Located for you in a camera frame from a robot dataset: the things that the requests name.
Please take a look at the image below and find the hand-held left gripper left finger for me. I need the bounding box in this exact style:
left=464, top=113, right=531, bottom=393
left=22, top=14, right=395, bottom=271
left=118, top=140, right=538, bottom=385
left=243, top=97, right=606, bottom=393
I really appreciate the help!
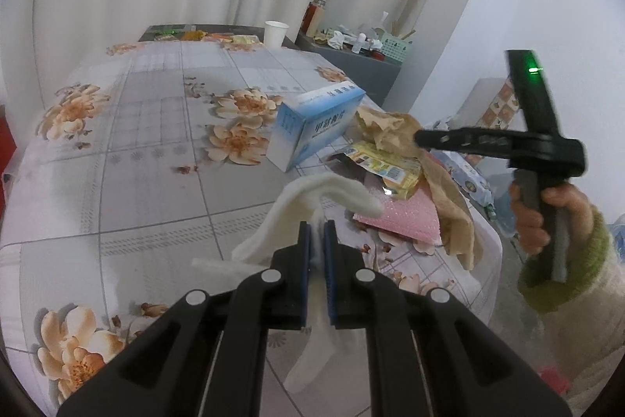
left=57, top=220, right=312, bottom=417

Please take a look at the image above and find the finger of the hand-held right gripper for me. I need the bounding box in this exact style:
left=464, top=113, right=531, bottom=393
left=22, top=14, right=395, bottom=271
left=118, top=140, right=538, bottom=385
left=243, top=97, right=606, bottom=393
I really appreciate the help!
left=413, top=127, right=518, bottom=156

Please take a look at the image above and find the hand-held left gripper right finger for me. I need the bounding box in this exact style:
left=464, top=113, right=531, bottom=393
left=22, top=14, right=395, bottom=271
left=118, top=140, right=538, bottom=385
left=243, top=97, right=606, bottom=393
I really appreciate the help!
left=324, top=220, right=573, bottom=417

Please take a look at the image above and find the yellow snack wrapper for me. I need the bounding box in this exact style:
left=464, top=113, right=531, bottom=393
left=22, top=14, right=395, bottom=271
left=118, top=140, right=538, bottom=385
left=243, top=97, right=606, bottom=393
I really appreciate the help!
left=342, top=141, right=423, bottom=200

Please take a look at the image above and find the brown paper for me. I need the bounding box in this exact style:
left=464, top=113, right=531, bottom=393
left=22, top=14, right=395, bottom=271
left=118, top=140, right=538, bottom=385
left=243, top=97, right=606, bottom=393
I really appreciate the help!
left=355, top=107, right=477, bottom=271

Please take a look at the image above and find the pink bubble mailer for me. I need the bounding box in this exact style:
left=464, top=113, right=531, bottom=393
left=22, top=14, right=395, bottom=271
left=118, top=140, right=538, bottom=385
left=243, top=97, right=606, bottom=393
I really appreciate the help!
left=352, top=180, right=443, bottom=247

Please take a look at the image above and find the dark foil wrapper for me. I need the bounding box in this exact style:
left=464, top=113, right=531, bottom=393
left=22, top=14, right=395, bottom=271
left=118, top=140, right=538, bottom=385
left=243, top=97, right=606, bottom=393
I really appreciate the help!
left=326, top=152, right=391, bottom=198

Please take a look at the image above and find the blue and white box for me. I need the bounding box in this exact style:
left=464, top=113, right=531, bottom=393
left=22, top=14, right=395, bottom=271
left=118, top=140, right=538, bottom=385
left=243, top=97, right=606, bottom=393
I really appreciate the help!
left=266, top=81, right=367, bottom=172

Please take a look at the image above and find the person's right forearm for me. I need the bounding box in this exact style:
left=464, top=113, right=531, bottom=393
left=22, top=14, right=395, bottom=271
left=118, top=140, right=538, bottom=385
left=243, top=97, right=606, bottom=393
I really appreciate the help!
left=518, top=207, right=625, bottom=417

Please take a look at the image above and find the person's right hand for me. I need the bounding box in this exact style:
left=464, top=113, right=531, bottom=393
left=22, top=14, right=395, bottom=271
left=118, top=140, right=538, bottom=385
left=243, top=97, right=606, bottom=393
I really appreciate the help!
left=510, top=181, right=595, bottom=256

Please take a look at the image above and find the green slotted basket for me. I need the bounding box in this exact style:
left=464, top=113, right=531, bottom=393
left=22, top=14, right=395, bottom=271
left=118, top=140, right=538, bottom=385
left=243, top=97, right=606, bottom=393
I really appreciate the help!
left=378, top=31, right=416, bottom=63

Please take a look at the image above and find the grey cabinet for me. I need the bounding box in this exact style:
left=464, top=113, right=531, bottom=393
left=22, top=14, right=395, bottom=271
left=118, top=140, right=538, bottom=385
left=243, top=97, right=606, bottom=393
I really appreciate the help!
left=295, top=31, right=406, bottom=105

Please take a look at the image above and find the white pipe fitting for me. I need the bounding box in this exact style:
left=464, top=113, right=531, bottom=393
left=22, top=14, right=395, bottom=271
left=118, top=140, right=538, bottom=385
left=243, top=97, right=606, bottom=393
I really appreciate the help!
left=342, top=31, right=386, bottom=56

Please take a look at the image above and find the floral tablecloth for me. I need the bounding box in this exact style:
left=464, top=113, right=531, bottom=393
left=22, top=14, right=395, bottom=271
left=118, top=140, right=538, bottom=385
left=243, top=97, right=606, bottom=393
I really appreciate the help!
left=0, top=38, right=504, bottom=417

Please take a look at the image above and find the white paper cup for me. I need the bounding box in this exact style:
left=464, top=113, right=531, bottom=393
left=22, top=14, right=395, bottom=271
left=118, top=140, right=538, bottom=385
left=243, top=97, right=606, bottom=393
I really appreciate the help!
left=264, top=20, right=290, bottom=49

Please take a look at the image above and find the brown wooden table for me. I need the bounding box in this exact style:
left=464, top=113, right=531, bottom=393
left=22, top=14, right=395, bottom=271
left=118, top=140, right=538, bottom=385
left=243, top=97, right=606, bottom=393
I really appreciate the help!
left=138, top=24, right=298, bottom=51

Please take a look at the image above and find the red object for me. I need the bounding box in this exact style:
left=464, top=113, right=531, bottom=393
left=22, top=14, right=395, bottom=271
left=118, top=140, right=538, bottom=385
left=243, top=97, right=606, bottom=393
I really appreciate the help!
left=0, top=104, right=14, bottom=183

